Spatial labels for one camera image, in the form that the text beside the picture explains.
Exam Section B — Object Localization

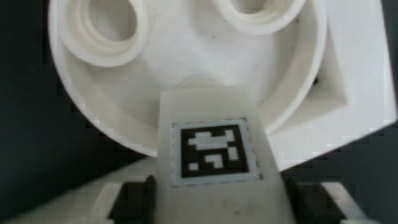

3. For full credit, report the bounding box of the white U-shaped fence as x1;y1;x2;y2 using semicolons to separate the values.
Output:
4;0;398;224

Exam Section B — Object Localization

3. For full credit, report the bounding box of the white stool leg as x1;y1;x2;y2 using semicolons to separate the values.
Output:
151;73;299;224

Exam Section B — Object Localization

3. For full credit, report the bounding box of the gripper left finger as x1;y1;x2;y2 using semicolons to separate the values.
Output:
82;176;156;224

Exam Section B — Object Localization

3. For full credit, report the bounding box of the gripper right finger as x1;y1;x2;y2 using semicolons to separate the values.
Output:
286;176;380;224

